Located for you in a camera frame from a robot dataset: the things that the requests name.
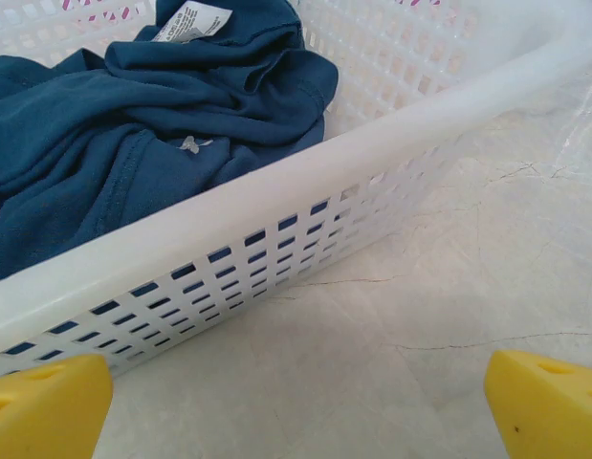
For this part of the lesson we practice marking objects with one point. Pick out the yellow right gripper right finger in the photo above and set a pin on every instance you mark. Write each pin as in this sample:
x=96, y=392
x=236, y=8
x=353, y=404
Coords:
x=549, y=411

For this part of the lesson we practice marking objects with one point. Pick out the white plastic mesh basket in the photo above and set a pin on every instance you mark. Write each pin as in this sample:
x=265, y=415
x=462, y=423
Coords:
x=324, y=181

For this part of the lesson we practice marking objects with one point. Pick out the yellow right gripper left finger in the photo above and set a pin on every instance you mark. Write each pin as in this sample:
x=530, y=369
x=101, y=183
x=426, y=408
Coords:
x=51, y=411

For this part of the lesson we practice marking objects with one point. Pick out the dark blue t-shirt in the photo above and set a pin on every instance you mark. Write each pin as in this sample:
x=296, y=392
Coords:
x=133, y=143

